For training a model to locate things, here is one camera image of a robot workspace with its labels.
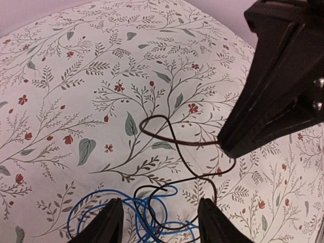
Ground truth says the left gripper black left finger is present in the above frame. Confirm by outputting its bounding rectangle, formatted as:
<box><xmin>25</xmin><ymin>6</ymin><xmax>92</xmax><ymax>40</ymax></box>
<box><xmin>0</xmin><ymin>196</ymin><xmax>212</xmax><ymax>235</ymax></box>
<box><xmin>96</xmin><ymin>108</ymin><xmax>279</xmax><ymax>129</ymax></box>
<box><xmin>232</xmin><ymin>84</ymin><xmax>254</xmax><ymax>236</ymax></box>
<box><xmin>68</xmin><ymin>198</ymin><xmax>124</xmax><ymax>243</ymax></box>

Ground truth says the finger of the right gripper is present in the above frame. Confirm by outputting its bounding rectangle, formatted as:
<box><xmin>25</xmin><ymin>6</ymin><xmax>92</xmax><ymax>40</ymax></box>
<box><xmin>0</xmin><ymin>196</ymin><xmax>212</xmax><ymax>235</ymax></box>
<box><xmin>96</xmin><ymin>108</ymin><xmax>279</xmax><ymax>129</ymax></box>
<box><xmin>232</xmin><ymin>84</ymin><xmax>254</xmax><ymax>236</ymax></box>
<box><xmin>217</xmin><ymin>1</ymin><xmax>323</xmax><ymax>157</ymax></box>

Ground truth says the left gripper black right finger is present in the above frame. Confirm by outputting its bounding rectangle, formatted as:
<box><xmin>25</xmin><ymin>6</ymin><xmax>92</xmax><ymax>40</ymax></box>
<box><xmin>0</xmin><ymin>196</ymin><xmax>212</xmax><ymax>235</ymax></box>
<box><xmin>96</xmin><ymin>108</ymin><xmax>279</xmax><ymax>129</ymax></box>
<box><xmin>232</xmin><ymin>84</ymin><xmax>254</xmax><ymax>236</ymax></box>
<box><xmin>197</xmin><ymin>198</ymin><xmax>253</xmax><ymax>243</ymax></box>

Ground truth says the blue cable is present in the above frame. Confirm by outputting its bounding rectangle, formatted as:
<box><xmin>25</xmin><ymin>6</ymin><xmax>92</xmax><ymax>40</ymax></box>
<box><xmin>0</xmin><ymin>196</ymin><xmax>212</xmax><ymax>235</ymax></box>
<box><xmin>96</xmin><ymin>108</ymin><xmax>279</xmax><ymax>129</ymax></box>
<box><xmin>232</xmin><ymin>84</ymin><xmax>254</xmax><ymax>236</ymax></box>
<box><xmin>67</xmin><ymin>185</ymin><xmax>200</xmax><ymax>243</ymax></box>

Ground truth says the floral patterned table mat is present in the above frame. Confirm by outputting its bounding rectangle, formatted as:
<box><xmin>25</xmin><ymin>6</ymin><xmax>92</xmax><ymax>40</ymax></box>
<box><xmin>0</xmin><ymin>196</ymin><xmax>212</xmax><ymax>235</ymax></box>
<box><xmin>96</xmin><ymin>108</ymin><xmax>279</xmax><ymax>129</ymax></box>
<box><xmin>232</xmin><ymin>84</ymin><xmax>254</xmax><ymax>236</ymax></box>
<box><xmin>1</xmin><ymin>1</ymin><xmax>323</xmax><ymax>242</ymax></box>

